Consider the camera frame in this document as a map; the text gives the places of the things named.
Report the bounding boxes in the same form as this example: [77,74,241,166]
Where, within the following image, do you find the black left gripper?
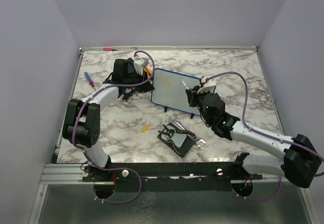
[124,69,155,93]

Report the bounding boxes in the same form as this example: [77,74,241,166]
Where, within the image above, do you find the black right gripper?
[187,85,212,125]

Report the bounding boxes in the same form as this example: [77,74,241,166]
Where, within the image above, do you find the blue framed whiteboard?
[151,68,199,116]

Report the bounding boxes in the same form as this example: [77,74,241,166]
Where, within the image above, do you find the yellow marker cap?
[142,125,149,132]

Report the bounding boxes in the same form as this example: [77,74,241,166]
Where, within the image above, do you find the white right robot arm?
[185,86,322,188]

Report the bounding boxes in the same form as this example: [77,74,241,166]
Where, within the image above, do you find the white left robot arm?
[62,58,154,181]

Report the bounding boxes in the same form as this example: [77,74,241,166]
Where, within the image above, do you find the yellow pencil behind whiteboard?
[143,66,153,82]

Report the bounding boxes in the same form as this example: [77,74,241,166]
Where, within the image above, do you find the chrome combination wrench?
[169,116,206,148]

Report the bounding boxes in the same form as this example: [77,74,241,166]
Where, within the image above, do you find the blue red screwdriver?
[84,71,96,89]

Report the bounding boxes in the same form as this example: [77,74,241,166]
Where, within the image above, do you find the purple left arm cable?
[72,50,155,206]

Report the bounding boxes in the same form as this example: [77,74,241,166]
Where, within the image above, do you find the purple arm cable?
[202,71,324,202]
[72,50,155,206]

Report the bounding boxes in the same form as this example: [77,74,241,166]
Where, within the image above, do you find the blue handled cutting pliers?
[123,88,136,101]

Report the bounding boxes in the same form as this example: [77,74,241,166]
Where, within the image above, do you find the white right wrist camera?
[197,74,216,94]

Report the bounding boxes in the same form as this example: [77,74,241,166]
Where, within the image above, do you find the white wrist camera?
[197,74,216,94]
[134,57,149,76]

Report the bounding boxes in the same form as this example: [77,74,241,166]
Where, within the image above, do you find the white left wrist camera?
[134,57,149,76]

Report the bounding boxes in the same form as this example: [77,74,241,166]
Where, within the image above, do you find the black grey wire stripper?
[157,123,197,158]

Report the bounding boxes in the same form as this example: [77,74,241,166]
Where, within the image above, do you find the red marker on rail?
[103,48,119,51]

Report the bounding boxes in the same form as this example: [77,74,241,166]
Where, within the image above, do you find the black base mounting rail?
[82,161,262,193]

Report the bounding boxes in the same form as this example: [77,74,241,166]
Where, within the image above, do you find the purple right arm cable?
[202,71,324,202]

